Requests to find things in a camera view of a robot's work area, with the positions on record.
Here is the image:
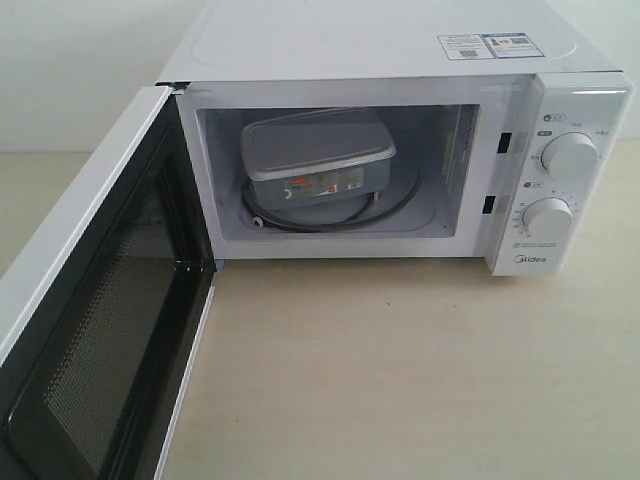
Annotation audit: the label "blue white label sticker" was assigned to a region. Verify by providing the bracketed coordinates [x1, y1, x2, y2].
[437, 32, 544, 61]

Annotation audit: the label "white Midea microwave oven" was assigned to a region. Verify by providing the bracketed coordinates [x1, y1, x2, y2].
[158, 1, 634, 276]

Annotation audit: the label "white microwave door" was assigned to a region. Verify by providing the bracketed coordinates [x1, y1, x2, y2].
[1, 84, 216, 479]

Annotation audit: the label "white lidded plastic container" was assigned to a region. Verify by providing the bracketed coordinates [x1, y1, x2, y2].
[241, 108, 397, 210]

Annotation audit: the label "glass turntable plate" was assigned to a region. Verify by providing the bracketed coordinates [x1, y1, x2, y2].
[242, 131, 421, 233]

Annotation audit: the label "upper white power knob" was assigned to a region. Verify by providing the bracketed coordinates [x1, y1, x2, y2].
[541, 132, 599, 180]

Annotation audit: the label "black turntable roller ring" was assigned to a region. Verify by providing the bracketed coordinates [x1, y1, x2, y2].
[241, 159, 422, 234]

